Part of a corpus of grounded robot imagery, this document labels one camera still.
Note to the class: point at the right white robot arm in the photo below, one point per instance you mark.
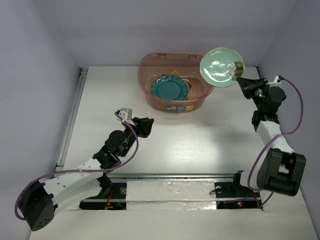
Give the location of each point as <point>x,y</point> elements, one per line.
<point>282,169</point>

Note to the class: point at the teal scalloped plate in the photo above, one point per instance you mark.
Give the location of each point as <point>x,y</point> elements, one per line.
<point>169,88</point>

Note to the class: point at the fan-shaped woven plate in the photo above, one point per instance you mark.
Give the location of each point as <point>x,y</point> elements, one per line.
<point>189,86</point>

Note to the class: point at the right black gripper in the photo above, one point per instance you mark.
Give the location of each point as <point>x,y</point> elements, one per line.
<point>247,85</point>

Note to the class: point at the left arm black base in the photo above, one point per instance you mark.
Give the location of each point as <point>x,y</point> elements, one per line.
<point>112,196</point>

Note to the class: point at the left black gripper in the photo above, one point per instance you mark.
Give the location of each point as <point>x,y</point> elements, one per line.
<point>142,126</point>

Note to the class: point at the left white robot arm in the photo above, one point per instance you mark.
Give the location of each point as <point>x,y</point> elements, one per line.
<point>43,198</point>

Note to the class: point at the light green floral plate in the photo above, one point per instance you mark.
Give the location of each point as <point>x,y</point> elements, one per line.
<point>221,67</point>

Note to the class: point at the aluminium table rail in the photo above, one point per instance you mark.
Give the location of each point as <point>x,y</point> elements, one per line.
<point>59,166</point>

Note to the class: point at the pink translucent plastic bin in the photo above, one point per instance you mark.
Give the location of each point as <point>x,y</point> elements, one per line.
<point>166,92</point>

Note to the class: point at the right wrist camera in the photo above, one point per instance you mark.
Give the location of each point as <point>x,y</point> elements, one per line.
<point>277,82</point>

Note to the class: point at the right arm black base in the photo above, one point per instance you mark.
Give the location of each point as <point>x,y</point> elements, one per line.
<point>229,190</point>

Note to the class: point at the white foam front board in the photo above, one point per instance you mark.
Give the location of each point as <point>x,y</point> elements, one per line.
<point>291,221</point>

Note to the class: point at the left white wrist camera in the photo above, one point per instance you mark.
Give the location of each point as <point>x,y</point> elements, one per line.
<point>124,115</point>

